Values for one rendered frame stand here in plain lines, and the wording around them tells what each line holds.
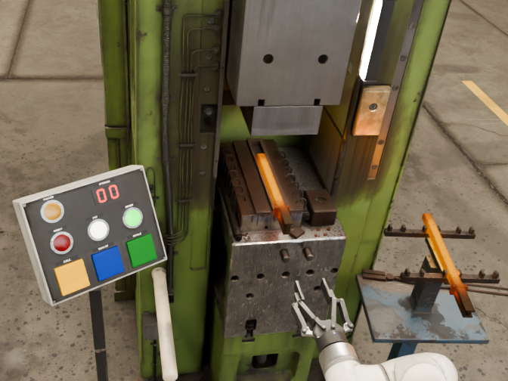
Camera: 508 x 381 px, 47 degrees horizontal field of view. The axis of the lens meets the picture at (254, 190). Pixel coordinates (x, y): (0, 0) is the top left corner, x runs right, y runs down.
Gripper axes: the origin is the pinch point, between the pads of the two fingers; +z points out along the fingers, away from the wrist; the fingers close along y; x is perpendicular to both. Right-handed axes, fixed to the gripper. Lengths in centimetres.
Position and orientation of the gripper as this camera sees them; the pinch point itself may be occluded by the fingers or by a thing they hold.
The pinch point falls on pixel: (311, 290)
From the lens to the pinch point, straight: 161.4
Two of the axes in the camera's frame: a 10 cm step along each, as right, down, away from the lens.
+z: -2.0, -6.0, 7.8
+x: 1.0, -8.0, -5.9
